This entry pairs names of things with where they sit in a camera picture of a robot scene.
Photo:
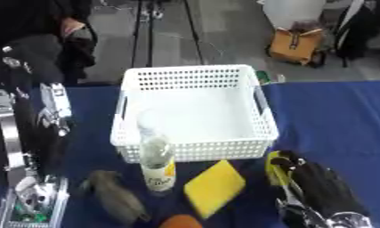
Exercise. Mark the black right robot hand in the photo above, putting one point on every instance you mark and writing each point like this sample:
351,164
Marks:
322,187

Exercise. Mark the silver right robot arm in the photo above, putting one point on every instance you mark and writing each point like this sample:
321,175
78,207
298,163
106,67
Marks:
322,219

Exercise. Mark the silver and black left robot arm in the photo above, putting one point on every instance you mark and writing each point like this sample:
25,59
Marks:
21,118

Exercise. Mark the yellow green object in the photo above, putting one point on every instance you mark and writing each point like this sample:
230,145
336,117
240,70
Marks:
277,172

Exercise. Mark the yellow sponge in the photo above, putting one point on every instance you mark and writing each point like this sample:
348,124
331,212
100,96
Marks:
214,188

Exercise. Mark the small green object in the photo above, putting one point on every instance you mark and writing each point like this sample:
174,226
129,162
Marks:
263,77

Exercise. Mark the tan bag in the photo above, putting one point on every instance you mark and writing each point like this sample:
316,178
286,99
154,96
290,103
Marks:
295,44

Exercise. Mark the orange ball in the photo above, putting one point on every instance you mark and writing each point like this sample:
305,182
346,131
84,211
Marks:
180,222

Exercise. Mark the white perforated plastic basket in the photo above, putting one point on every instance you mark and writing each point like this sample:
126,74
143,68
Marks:
198,104

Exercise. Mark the clear bottle with yellow label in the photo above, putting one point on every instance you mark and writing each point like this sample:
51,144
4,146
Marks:
157,160

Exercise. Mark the grey soft toy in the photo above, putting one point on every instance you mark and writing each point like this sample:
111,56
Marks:
117,199

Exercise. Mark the black tripod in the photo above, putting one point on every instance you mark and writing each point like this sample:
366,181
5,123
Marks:
146,29

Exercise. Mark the person's hand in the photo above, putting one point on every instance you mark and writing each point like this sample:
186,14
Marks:
72,27

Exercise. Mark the person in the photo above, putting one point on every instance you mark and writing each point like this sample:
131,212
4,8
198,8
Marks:
26,17

